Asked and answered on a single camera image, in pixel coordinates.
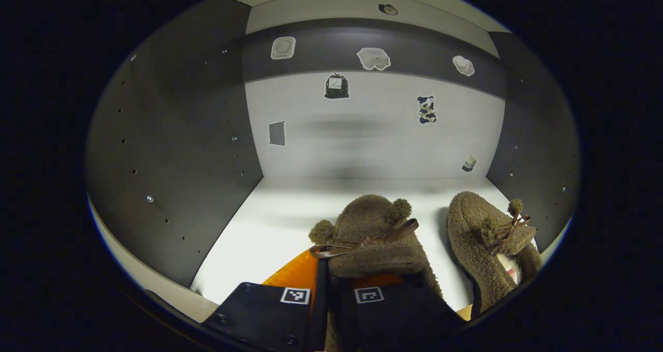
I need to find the white shoe cabinet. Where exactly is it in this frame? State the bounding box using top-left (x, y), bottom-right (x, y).
top-left (85, 0), bottom-right (581, 324)

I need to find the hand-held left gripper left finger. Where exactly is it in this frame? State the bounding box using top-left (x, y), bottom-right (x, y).
top-left (202, 248), bottom-right (329, 352)

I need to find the brown fuzzy shoe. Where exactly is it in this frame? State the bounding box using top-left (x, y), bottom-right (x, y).
top-left (447, 190), bottom-right (543, 319)
top-left (309, 194), bottom-right (443, 352)

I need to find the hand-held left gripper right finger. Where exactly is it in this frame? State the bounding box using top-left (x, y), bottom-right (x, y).
top-left (331, 272), bottom-right (474, 352)

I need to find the white cabinet shelf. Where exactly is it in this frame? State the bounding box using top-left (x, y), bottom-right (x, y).
top-left (192, 176), bottom-right (539, 311)

